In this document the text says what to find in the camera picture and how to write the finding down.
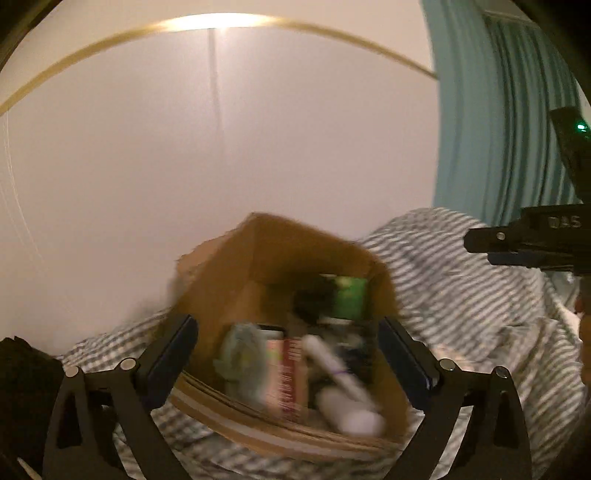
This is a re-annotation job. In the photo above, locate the brown cardboard box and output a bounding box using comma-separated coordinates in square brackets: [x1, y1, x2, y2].
[170, 212, 417, 463]

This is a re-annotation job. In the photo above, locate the black rounded item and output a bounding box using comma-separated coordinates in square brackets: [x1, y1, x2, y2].
[294, 276, 339, 320]

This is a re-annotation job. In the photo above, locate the white tube with purple band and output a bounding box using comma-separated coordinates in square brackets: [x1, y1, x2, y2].
[302, 334, 371, 403]

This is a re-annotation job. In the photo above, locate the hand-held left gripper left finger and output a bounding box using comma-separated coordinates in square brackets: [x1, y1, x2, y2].
[41, 314, 199, 480]

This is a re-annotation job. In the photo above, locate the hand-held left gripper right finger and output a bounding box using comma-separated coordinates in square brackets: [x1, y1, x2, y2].
[379, 316, 533, 480]

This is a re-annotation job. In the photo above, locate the gold wall trim strip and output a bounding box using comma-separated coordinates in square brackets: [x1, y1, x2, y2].
[0, 14, 438, 116]

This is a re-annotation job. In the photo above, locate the pale crinkled plastic packet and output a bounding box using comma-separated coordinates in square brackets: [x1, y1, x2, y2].
[213, 322, 269, 403]

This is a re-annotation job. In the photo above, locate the grey checked blanket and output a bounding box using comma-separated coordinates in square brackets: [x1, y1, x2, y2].
[55, 208, 585, 480]

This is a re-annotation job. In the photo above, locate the green labelled box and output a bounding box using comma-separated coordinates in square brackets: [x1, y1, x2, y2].
[331, 275, 371, 322]

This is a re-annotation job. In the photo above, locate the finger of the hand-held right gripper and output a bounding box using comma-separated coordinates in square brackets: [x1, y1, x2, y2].
[464, 225, 574, 269]

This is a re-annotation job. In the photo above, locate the dark-edged white label packet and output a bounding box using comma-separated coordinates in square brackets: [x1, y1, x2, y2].
[341, 322, 376, 385]

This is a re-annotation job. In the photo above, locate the green curtain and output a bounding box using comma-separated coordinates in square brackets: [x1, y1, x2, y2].
[419, 0, 583, 228]

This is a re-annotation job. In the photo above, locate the white bottle with strap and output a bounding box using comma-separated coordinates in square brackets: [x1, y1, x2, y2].
[318, 390, 387, 437]

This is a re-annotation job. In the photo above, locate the red and yellow small box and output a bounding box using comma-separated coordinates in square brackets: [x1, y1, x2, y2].
[265, 337, 311, 422]

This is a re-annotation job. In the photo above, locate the black cloth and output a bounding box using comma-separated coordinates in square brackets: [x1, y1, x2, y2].
[0, 336, 66, 480]

